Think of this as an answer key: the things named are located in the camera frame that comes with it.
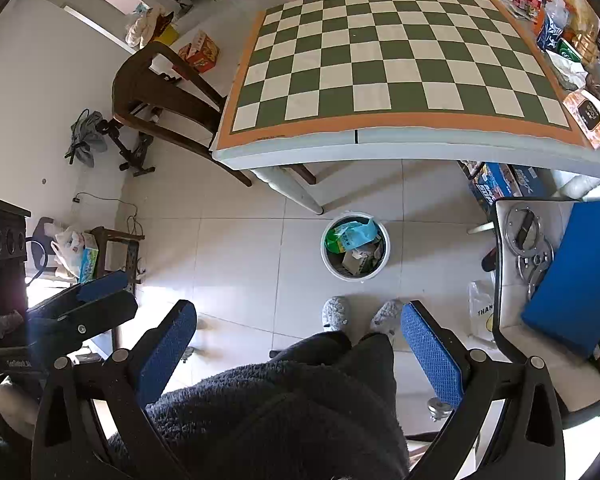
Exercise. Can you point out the green plastic bag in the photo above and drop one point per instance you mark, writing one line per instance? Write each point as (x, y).
(350, 235)

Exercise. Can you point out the blue printed carton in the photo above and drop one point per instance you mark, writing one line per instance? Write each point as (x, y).
(490, 181)

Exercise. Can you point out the white round trash bin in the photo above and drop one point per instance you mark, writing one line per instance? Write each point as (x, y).
(360, 264)

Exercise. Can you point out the grey slipper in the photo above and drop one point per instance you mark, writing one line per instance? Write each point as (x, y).
(336, 315)
(387, 320)

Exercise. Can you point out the grey right slipper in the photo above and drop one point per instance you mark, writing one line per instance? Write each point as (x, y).
(387, 320)

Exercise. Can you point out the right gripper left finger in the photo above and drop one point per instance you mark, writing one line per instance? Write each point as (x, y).
(69, 442)

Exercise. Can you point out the red black slipper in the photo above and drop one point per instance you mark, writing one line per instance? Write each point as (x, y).
(490, 260)

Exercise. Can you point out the white table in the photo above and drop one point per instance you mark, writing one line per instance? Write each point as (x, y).
(268, 159)

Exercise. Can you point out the person's black fleece legs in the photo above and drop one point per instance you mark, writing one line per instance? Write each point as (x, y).
(324, 408)

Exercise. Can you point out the white office chair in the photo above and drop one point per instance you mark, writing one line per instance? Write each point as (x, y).
(528, 233)

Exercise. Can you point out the orange cardboard box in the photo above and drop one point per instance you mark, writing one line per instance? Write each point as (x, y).
(201, 53)

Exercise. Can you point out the dark wooden chair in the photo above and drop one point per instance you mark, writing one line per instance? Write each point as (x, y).
(136, 82)

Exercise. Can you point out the checkered green white mat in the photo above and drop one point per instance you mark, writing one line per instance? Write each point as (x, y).
(314, 66)

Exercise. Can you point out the white plastic bag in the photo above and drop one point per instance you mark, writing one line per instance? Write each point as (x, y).
(481, 309)

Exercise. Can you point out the blue seat cushion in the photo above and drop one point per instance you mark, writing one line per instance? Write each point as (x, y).
(566, 306)

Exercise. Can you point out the grey left slipper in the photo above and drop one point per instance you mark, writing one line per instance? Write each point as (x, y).
(336, 315)

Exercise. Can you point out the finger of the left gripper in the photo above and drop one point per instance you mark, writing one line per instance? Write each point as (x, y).
(102, 287)

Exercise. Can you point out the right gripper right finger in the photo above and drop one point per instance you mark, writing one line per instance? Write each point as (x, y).
(527, 442)

